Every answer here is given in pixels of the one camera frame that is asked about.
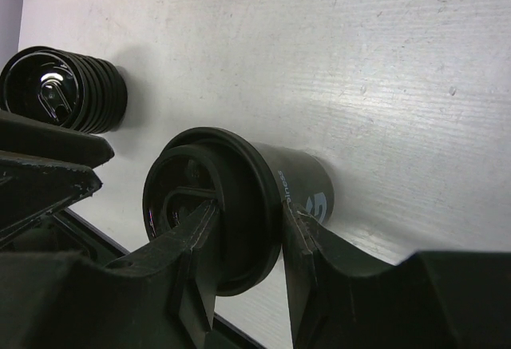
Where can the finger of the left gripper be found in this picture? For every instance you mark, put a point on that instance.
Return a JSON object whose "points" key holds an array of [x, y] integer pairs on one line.
{"points": [[37, 139], [35, 187]]}

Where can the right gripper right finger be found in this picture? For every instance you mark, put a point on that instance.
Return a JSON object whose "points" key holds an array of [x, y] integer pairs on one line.
{"points": [[341, 297]]}

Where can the black cup lid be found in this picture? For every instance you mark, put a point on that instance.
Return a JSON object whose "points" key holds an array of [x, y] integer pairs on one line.
{"points": [[206, 169]]}

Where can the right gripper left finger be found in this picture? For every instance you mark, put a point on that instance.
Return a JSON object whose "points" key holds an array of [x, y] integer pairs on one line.
{"points": [[30, 287]]}

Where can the black coffee cup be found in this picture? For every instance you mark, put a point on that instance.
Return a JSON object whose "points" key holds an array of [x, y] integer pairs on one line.
{"points": [[301, 179]]}

